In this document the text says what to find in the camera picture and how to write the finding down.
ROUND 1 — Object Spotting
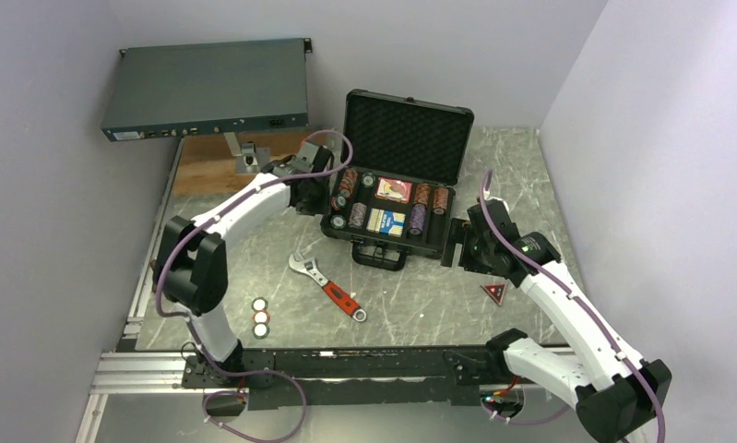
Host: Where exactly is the green poker chip top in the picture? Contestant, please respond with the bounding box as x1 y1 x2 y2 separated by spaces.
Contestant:
329 214 347 230

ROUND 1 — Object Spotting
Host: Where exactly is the green poker chip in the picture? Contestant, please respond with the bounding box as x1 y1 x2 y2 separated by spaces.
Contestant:
251 297 268 312
329 214 347 230
252 323 270 340

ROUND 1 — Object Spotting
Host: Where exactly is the blue texas holdem card box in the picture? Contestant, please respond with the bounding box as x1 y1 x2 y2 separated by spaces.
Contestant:
366 208 406 237

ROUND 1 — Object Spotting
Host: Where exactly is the red playing card deck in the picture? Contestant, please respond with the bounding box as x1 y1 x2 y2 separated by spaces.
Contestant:
374 177 413 204

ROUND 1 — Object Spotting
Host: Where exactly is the black poker set case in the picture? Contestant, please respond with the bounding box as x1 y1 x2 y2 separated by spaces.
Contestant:
320 90 474 271

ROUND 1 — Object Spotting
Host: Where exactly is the green poker chip bottom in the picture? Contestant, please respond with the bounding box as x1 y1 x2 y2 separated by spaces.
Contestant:
252 323 270 340

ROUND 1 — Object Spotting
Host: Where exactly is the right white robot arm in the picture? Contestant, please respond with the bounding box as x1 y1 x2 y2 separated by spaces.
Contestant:
445 198 672 442

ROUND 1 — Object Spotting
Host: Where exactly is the brown chip stack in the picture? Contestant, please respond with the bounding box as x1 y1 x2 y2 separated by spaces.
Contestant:
432 187 449 215

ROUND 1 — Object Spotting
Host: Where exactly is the triangular all in button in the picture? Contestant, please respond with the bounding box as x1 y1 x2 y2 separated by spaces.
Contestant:
481 283 506 306

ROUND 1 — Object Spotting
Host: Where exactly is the purple chip stack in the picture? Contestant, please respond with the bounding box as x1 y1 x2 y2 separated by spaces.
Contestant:
409 203 427 235

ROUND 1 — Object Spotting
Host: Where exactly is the orange black chip stack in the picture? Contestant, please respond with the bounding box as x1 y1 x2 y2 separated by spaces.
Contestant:
412 183 432 208

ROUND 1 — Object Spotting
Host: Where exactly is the green chip in case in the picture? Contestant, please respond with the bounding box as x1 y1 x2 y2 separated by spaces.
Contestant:
362 173 376 188

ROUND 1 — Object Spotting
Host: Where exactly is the wooden board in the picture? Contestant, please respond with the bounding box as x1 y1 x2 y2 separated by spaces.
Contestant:
172 128 314 197

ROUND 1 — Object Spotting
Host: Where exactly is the red handled adjustable wrench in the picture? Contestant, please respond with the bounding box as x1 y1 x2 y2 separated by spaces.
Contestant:
288 252 367 323

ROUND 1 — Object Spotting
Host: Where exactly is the grey metal stand bracket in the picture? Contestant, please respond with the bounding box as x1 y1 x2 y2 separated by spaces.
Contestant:
223 132 270 174

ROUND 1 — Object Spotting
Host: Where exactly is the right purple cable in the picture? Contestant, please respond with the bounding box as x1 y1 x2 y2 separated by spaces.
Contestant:
479 169 668 443

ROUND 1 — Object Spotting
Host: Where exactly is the purple cable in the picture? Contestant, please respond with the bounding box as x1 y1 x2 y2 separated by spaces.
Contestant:
154 128 354 443
479 169 668 443

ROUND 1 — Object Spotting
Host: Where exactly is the grey rack-mount network unit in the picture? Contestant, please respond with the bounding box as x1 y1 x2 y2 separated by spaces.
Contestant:
101 38 313 141

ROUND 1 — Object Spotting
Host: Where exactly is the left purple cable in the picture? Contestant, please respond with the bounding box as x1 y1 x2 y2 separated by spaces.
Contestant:
154 128 354 443

